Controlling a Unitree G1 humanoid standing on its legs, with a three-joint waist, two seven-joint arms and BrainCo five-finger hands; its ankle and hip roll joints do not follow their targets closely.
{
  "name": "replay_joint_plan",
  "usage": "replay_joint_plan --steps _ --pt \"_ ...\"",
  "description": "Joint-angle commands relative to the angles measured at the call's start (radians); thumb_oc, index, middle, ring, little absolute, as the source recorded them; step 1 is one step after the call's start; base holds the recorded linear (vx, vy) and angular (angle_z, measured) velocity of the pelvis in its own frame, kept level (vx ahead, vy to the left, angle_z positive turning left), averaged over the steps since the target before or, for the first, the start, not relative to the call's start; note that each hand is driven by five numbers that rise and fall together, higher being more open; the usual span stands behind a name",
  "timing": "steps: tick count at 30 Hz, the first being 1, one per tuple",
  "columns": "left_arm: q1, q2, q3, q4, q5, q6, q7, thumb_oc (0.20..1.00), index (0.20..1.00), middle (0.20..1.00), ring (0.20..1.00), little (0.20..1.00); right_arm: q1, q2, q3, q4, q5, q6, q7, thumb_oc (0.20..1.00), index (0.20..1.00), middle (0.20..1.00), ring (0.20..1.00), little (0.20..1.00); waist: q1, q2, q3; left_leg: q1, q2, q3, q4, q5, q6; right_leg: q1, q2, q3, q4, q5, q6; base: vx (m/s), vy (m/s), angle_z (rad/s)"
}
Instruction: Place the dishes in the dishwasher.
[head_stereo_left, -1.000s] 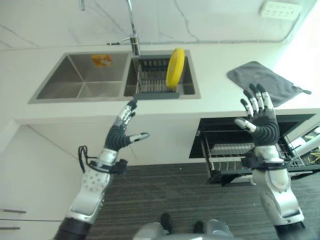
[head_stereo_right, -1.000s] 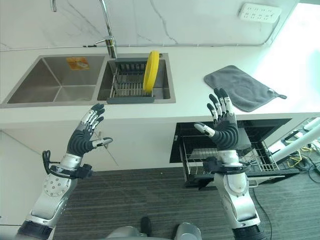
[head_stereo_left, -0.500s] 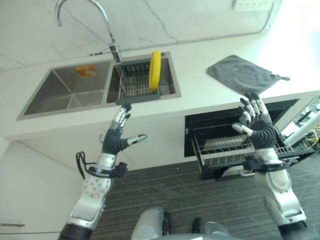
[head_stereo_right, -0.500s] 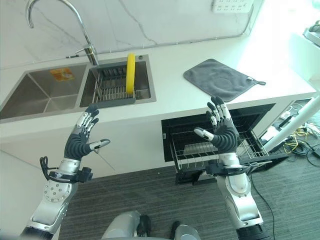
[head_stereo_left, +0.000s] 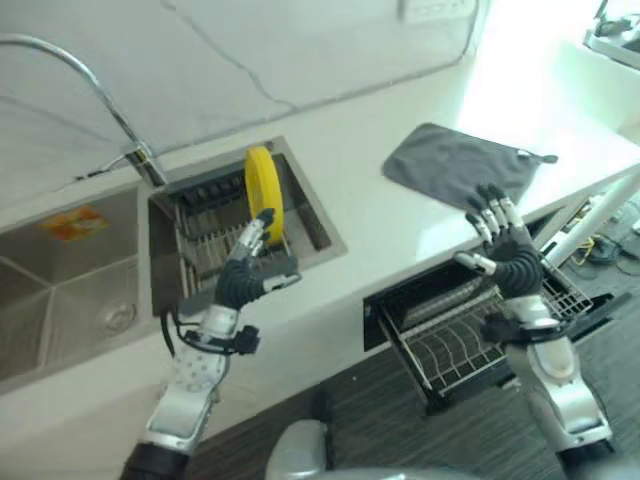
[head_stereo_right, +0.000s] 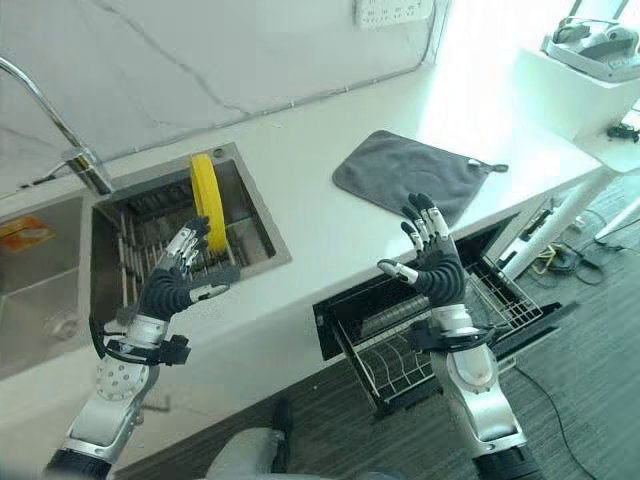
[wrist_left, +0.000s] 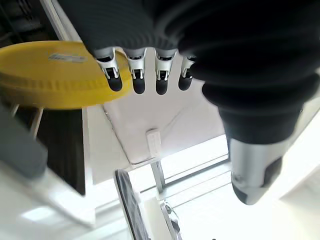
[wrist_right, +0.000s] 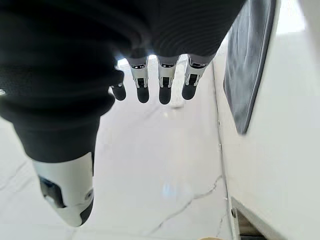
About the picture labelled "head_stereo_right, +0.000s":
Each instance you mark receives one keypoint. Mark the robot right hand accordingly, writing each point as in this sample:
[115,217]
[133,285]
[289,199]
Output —
[440,270]

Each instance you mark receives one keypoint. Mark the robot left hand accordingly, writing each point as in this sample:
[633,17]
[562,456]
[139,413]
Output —
[165,289]

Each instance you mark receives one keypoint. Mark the robot left silver arm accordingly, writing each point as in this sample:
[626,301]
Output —
[122,370]

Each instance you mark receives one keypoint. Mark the robot right silver arm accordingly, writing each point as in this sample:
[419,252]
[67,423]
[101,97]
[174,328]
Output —
[475,380]

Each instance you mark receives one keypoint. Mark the black open dishwasher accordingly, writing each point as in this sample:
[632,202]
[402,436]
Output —
[360,310]

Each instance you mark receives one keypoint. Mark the metal sink drying rack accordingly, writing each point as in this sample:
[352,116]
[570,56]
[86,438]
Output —
[145,240]

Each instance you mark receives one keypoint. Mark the yellow round plate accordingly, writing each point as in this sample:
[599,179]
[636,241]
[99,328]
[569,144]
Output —
[208,206]

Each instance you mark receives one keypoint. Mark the grey microfibre cloth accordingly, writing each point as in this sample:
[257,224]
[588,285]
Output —
[400,175]

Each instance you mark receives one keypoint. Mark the stainless steel sink basin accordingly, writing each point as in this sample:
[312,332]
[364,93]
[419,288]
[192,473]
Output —
[235,200]

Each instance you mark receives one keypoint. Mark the robot silver torso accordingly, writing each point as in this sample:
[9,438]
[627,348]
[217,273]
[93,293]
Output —
[250,450]

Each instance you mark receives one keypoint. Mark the chrome sink faucet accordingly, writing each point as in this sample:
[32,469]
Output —
[60,130]

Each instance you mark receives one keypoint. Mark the white side table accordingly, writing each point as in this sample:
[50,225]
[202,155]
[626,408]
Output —
[575,125]

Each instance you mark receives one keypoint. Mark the small black gadget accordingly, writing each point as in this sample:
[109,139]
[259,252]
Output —
[624,131]

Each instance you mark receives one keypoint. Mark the white grey machine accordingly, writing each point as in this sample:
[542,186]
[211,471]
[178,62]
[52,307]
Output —
[592,45]

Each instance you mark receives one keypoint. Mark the white wall power socket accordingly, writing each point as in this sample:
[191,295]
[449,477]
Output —
[395,11]

